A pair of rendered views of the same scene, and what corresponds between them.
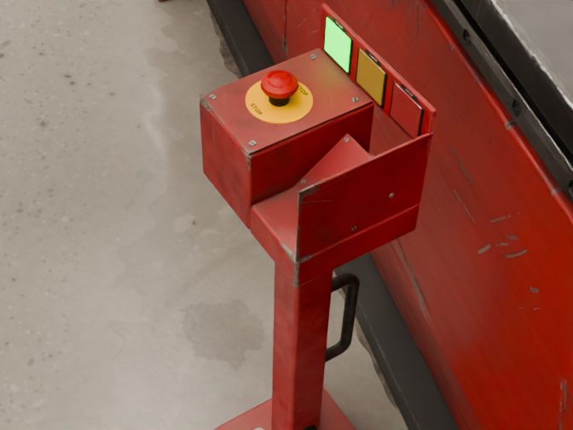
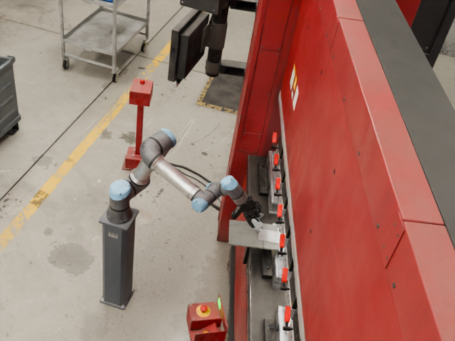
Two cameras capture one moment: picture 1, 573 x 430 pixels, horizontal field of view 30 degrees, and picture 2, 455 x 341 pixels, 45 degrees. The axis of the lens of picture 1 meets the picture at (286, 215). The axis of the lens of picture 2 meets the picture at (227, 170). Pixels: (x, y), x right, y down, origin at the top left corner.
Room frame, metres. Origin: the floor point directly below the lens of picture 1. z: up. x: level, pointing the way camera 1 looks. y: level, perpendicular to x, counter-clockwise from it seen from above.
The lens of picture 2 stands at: (-0.77, -0.40, 3.09)
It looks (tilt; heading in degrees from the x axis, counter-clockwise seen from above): 39 degrees down; 15
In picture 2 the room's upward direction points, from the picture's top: 11 degrees clockwise
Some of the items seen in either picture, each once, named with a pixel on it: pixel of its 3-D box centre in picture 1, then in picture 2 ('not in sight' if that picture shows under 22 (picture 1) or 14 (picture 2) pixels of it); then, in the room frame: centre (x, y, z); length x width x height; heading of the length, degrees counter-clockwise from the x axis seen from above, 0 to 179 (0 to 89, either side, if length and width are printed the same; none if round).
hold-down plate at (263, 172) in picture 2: not in sight; (263, 178); (1.86, 0.05, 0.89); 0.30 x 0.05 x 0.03; 20
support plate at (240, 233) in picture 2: not in sight; (253, 235); (1.27, -0.07, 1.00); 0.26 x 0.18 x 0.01; 110
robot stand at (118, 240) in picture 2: not in sight; (118, 258); (1.24, 0.72, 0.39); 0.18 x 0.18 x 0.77; 5
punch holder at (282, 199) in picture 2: not in sight; (290, 199); (1.34, -0.20, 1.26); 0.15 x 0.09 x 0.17; 20
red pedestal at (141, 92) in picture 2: not in sight; (139, 125); (2.53, 1.27, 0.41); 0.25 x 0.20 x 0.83; 110
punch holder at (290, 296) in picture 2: not in sight; (299, 294); (0.78, -0.41, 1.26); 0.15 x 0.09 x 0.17; 20
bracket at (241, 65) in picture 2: not in sight; (237, 79); (2.44, 0.49, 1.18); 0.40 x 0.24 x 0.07; 20
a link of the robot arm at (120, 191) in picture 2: not in sight; (120, 193); (1.24, 0.72, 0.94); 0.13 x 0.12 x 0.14; 168
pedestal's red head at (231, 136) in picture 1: (309, 143); (206, 322); (0.81, -0.02, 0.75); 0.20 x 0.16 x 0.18; 34
